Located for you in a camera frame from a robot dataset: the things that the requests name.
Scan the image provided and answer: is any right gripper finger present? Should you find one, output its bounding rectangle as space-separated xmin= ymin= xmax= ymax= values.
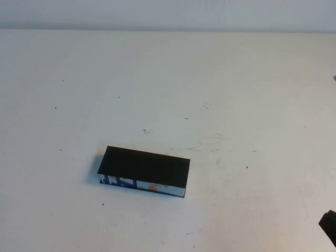
xmin=318 ymin=209 xmax=336 ymax=241

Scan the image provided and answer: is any black glasses case printed side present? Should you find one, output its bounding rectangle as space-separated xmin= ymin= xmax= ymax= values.
xmin=97 ymin=145 xmax=191 ymax=198

